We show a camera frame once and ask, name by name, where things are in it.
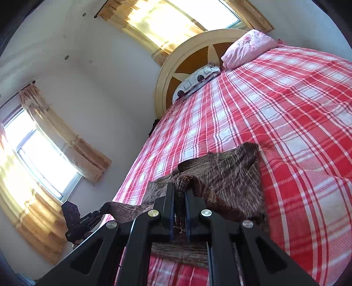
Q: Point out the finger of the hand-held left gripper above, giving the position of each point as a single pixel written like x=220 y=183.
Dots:
x=100 y=211

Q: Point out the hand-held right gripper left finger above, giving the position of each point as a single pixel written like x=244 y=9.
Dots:
x=172 y=220

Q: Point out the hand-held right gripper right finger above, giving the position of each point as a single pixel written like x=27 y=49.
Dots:
x=188 y=217

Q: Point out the brown knitted sweater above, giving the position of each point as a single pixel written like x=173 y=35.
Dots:
x=225 y=178

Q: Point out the yellow curtain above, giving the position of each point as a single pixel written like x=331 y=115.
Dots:
x=66 y=137
x=154 y=24
x=253 y=13
x=30 y=209

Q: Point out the side window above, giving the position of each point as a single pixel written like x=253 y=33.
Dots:
x=41 y=154

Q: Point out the dark cloth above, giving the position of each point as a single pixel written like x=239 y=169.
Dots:
x=153 y=128

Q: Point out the patterned grey pillow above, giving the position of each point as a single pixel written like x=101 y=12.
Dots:
x=195 y=81

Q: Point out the black curtain rod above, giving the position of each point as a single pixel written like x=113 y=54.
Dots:
x=29 y=84
x=100 y=9

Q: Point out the red plaid bed sheet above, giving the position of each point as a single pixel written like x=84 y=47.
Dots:
x=288 y=110

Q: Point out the cream arched headboard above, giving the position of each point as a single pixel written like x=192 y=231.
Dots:
x=192 y=60

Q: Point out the pink pillow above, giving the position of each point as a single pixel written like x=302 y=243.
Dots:
x=247 y=49

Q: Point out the window behind headboard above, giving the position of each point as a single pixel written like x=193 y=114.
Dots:
x=220 y=13

